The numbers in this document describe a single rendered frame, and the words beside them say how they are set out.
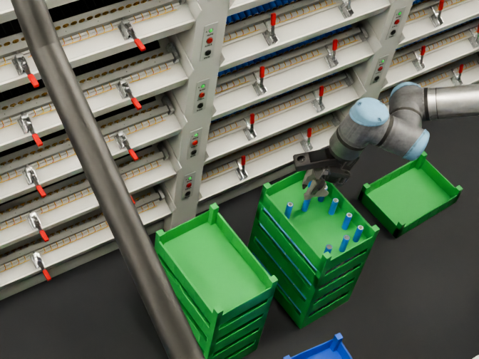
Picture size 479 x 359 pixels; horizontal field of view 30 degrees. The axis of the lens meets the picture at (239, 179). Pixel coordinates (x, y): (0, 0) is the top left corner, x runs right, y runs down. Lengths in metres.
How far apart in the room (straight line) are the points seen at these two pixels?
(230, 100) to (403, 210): 0.87
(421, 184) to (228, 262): 1.00
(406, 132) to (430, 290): 0.82
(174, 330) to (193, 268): 1.81
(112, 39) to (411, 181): 1.48
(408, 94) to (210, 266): 0.72
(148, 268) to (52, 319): 2.10
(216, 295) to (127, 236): 1.78
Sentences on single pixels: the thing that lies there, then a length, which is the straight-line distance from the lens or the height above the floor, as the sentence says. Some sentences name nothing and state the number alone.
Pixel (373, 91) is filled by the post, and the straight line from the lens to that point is 3.03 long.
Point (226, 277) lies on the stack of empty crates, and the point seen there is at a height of 0.32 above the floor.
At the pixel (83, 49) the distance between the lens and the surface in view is 2.12.
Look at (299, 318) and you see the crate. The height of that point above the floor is 0.04.
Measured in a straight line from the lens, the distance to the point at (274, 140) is 2.99.
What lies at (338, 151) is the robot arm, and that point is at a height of 0.67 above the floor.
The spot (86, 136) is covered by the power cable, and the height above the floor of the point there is 1.89.
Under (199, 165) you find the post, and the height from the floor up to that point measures 0.33.
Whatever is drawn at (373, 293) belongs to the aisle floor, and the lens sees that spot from 2.95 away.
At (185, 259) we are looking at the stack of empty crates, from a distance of 2.51.
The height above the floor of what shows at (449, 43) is 0.36.
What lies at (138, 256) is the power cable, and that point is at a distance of 0.68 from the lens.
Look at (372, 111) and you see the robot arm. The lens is 2.31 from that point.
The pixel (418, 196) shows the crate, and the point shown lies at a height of 0.00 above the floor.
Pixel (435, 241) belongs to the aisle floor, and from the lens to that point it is 3.14.
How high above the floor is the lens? 2.42
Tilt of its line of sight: 51 degrees down
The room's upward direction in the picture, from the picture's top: 12 degrees clockwise
